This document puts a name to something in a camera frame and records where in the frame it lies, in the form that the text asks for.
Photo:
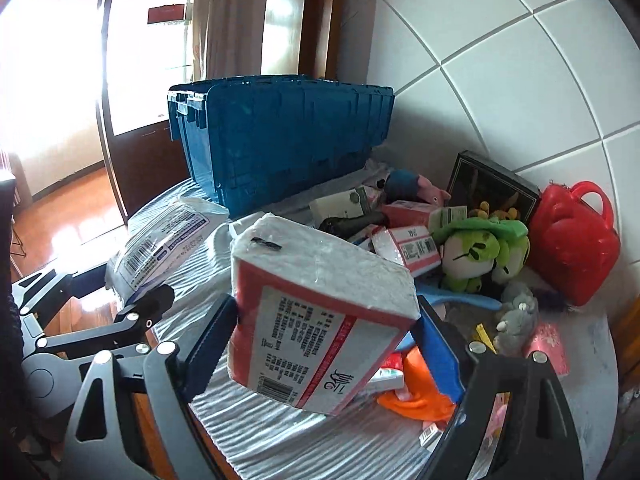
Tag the black gift box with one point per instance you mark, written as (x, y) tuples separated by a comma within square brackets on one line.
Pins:
[(476, 178)]

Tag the white green medicine box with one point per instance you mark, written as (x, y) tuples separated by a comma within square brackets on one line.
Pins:
[(349, 204)]

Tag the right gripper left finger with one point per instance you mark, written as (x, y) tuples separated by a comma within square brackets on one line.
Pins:
[(103, 437)]

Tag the blue pink pig plush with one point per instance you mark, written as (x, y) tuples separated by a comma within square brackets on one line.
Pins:
[(410, 187)]

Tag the grey mouse plush toy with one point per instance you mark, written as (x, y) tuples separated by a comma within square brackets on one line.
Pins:
[(517, 319)]

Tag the pink tissue pack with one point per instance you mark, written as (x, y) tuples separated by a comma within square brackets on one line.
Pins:
[(410, 246), (317, 315)]

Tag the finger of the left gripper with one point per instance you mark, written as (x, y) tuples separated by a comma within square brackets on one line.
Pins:
[(45, 292), (129, 327)]

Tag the yellow plastic clip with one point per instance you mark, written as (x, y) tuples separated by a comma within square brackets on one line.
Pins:
[(481, 335)]

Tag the white blue wipes packet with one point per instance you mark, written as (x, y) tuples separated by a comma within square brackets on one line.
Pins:
[(163, 244)]

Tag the red plastic toy suitcase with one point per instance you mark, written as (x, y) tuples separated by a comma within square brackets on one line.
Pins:
[(573, 243)]

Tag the green frog plush toy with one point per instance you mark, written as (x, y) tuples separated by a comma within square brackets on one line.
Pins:
[(477, 249)]

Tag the small pink tissue packet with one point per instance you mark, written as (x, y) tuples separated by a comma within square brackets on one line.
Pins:
[(546, 338)]

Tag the white curtain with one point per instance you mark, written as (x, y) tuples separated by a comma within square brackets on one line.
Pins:
[(227, 37)]

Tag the brown bear plush toy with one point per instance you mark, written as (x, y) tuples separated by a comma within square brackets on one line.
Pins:
[(485, 211)]

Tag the blue plastic storage crate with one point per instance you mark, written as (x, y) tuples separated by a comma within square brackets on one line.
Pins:
[(250, 141)]

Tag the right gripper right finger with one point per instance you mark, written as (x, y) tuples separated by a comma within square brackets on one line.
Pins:
[(538, 439)]

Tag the orange plastic toy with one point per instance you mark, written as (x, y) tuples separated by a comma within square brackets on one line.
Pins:
[(423, 400)]

